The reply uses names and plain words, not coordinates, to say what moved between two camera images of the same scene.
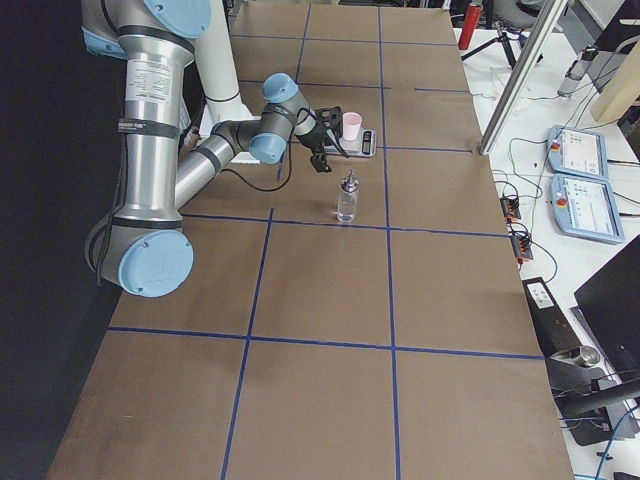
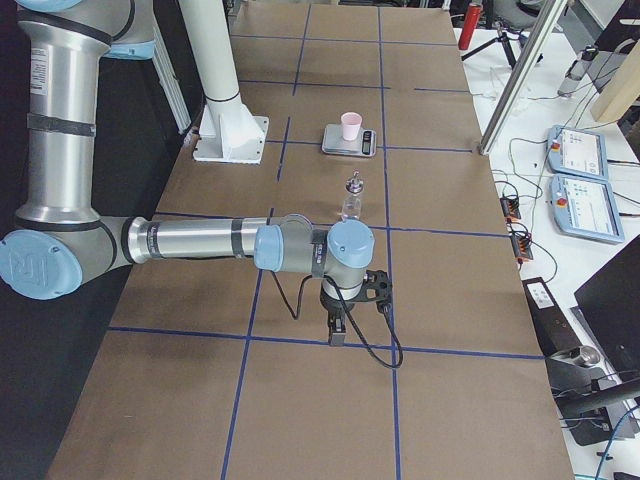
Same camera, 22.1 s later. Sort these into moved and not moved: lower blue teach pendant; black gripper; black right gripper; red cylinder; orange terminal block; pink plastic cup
Moved: black gripper; black right gripper
Not moved: red cylinder; orange terminal block; pink plastic cup; lower blue teach pendant
